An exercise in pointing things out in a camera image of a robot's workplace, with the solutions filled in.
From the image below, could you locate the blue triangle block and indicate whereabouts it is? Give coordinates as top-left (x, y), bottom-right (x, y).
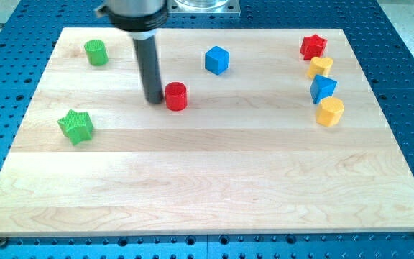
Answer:
top-left (310, 74), bottom-right (338, 104)

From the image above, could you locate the blue cube block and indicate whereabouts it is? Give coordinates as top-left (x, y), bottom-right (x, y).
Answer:
top-left (205, 46), bottom-right (229, 76)

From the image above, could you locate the green star block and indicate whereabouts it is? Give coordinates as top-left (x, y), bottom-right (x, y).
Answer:
top-left (57, 109), bottom-right (93, 145)

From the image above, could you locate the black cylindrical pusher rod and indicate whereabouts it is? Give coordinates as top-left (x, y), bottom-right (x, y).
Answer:
top-left (133, 36), bottom-right (163, 104)

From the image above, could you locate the yellow heart block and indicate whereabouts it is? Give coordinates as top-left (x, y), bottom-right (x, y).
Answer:
top-left (306, 57), bottom-right (334, 79)

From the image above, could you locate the yellow hexagon block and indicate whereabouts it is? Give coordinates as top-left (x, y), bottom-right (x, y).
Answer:
top-left (316, 96), bottom-right (344, 127)

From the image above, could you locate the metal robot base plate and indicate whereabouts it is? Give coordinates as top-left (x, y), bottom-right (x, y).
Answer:
top-left (167, 0), bottom-right (241, 17)

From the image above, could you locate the red cylinder block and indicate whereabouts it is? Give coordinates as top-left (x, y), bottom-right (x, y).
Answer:
top-left (165, 82), bottom-right (188, 111)

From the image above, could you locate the green cylinder block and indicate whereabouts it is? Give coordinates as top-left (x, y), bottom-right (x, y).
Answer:
top-left (84, 39), bottom-right (109, 66)

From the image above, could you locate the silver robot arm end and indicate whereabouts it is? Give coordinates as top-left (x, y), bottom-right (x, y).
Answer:
top-left (94, 0), bottom-right (168, 40)

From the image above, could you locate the wooden board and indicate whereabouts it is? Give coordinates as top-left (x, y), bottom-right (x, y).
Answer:
top-left (0, 27), bottom-right (414, 237)

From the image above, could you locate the red star block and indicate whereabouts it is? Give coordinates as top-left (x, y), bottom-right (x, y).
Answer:
top-left (300, 34), bottom-right (328, 60)

